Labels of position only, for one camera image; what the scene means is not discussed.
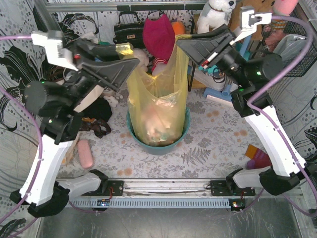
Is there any yellow trash bag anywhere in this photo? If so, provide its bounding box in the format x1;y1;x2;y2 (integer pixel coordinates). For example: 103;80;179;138
126;46;189;147

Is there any teal trash bin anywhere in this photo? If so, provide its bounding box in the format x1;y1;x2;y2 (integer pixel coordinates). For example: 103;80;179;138
126;107;191;156

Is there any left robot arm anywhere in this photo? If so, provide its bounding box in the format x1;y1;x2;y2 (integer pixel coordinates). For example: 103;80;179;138
10;39;139;218

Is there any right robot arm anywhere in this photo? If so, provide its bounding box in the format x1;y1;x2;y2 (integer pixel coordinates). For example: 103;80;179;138
176;25;317;195

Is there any cream canvas tote bag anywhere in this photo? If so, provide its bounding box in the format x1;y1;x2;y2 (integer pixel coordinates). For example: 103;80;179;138
74;85;104;113

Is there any magenta cloth bag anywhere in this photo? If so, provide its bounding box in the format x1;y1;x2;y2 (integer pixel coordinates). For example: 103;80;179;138
143;13;175;60

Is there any brown patterned bag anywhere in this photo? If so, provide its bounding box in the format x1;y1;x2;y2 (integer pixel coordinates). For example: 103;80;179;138
79;118;111;139

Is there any crumpled paper trash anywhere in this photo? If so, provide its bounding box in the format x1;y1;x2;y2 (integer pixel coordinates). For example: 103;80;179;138
141;103;180;146

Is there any white plush dog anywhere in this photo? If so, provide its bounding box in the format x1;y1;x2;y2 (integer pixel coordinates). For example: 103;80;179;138
197;0;236;34

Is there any wooden shelf rack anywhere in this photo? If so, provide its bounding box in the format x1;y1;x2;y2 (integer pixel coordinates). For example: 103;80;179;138
186;14;263;90

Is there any orange plush toy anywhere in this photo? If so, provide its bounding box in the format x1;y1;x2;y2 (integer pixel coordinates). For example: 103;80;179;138
171;21;186;35

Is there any cream plush lamb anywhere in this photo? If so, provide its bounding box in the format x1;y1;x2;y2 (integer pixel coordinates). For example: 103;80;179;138
133;48;150;72

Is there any black leather handbag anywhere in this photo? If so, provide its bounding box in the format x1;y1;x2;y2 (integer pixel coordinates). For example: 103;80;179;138
113;11;146;49

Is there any brown teddy bear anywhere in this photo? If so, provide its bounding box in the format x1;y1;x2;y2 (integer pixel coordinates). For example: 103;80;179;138
230;0;274;42

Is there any silver foil pouch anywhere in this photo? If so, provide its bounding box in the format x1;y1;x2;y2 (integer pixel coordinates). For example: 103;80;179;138
273;34;307;61

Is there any pink eyeglass case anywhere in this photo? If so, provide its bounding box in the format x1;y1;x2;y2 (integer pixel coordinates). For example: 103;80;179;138
77;139;94;169

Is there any orange purple sock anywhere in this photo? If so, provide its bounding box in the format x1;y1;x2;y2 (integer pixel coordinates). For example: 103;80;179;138
245;144;272;170

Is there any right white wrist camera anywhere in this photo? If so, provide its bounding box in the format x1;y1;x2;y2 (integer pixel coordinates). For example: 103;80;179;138
230;6;272;43

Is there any blue handled mop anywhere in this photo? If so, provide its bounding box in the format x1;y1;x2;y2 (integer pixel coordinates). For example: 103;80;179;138
204;36;251;107

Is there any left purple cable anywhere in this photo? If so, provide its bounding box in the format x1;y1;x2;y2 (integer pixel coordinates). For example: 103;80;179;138
0;34;48;236

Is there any purple cable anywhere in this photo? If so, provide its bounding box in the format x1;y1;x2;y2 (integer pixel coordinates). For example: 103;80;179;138
0;34;48;236
232;15;317;216

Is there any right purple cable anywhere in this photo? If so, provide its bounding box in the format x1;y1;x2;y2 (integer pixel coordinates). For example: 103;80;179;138
232;15;317;216

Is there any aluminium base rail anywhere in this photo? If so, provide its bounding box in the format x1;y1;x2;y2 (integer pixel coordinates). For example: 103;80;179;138
37;177;303;209

